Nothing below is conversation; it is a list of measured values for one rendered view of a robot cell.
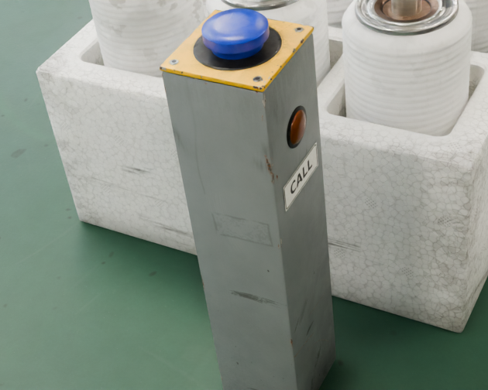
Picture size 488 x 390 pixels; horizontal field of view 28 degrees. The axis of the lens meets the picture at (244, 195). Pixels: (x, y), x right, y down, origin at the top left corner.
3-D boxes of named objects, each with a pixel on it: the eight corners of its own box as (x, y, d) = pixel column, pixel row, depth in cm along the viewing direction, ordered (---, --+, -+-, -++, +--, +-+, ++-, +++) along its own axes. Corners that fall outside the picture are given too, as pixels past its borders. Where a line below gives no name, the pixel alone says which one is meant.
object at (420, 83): (328, 206, 83) (316, 24, 72) (386, 146, 89) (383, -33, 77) (428, 246, 78) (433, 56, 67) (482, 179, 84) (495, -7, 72)
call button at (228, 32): (282, 41, 59) (279, 11, 58) (252, 76, 57) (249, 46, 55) (225, 30, 61) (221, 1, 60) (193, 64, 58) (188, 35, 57)
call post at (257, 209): (338, 357, 80) (316, 30, 59) (303, 423, 75) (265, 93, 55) (262, 333, 83) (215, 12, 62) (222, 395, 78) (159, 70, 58)
